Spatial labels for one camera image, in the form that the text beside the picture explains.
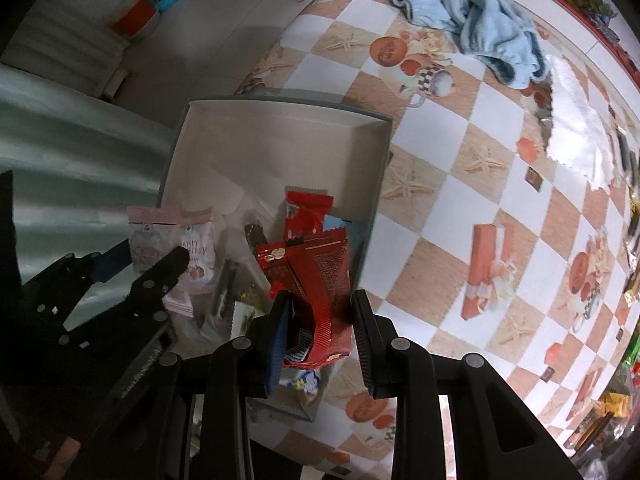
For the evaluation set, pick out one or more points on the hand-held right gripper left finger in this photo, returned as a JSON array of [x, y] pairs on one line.
[[277, 355]]

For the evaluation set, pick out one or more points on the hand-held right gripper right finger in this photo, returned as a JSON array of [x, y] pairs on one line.
[[364, 345]]

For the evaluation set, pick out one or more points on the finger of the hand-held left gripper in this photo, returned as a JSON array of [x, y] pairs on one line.
[[155, 275], [115, 262]]

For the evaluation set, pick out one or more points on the pink white snack packet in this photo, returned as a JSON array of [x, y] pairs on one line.
[[197, 255], [150, 240]]

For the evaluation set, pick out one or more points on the red snack packet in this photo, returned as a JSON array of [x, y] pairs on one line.
[[320, 280], [305, 207]]

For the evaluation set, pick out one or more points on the dark bar clear packet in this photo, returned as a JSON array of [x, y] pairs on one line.
[[255, 235]]

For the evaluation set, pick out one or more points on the grey cardboard box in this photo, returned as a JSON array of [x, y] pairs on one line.
[[260, 150]]

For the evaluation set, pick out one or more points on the white packet blue cartoon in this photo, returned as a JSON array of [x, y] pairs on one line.
[[302, 385]]

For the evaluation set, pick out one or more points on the pale green cloth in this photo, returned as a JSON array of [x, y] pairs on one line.
[[60, 135]]

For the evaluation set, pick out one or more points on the checkered printed tablecloth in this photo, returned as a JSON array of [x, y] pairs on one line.
[[450, 200]]

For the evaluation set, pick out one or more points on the orange blue plastic bin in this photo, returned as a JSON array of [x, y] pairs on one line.
[[135, 17]]

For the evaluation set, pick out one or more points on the pile of assorted snack packets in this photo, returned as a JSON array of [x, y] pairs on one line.
[[612, 402]]

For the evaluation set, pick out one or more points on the light blue cloth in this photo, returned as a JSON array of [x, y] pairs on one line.
[[480, 25]]

